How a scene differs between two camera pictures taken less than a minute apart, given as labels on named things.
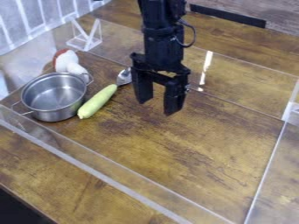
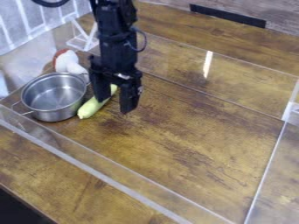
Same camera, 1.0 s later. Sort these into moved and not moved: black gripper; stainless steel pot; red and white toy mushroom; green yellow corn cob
Moved: black gripper
Not moved: green yellow corn cob; stainless steel pot; red and white toy mushroom
